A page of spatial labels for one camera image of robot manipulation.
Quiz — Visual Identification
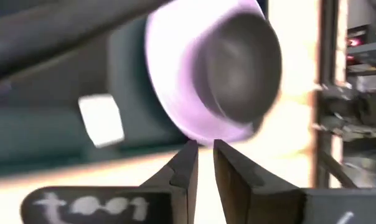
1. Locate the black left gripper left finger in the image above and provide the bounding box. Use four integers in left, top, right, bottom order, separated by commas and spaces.
19, 139, 200, 224

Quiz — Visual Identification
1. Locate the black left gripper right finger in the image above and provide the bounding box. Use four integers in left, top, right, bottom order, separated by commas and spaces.
212, 139, 376, 224

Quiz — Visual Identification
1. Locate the small white packet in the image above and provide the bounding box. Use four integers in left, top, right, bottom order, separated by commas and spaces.
78, 94, 126, 149

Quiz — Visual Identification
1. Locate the black bowl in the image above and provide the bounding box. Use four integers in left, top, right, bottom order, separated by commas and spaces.
190, 12, 283, 125

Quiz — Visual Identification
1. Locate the lilac plate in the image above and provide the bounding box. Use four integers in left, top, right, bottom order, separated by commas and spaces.
144, 0, 284, 147

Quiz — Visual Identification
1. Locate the dark green serving tray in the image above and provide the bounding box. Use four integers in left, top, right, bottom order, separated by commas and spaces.
0, 15, 192, 178

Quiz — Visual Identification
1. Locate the background shelving unit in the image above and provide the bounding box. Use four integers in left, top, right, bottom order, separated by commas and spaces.
331, 0, 376, 187

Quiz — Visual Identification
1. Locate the black aluminium frame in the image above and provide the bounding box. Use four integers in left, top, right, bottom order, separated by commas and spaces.
309, 0, 360, 189

